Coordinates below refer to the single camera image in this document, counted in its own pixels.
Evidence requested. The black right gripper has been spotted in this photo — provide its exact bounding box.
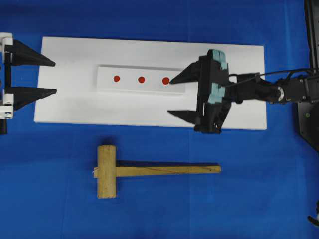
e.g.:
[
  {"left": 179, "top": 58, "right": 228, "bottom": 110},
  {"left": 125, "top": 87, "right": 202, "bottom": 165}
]
[{"left": 167, "top": 56, "right": 231, "bottom": 134}]

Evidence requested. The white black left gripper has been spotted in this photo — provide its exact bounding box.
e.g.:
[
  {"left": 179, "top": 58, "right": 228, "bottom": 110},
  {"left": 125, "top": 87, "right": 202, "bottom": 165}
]
[{"left": 0, "top": 32, "right": 57, "bottom": 134}]

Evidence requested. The wooden mallet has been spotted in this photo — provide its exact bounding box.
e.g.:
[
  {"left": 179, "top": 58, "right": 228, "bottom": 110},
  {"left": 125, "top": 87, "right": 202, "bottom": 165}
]
[{"left": 93, "top": 145, "right": 222, "bottom": 199}]

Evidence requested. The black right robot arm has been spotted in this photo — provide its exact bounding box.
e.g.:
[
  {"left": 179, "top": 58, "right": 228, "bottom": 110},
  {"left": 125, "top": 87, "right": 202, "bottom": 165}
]
[{"left": 169, "top": 54, "right": 319, "bottom": 134}]

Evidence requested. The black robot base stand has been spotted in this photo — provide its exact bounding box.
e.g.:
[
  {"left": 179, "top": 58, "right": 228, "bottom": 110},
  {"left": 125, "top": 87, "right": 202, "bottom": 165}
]
[{"left": 298, "top": 0, "right": 319, "bottom": 151}]

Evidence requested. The white foam board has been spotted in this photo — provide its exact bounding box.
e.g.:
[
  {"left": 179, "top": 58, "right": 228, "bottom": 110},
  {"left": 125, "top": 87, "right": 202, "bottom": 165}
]
[{"left": 34, "top": 37, "right": 265, "bottom": 127}]

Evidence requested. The white paper strip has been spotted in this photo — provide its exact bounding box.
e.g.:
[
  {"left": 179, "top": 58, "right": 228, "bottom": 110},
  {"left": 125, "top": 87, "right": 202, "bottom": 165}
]
[{"left": 96, "top": 66, "right": 185, "bottom": 95}]

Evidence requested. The blue table cloth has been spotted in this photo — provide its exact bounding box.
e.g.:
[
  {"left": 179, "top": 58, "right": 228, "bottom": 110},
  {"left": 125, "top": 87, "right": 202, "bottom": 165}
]
[{"left": 0, "top": 0, "right": 319, "bottom": 239}]

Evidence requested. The black clamp lower right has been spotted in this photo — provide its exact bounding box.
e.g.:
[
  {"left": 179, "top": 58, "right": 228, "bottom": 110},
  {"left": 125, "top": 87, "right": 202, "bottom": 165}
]
[{"left": 307, "top": 199, "right": 319, "bottom": 226}]

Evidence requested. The black wrist camera teal mount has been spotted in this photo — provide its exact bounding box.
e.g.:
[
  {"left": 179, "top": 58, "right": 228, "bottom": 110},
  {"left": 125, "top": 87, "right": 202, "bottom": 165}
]
[{"left": 207, "top": 49, "right": 229, "bottom": 104}]

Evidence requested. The black camera cable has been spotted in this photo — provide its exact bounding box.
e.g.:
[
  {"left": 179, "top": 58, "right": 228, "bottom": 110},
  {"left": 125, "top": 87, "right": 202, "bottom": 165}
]
[{"left": 228, "top": 68, "right": 315, "bottom": 80}]

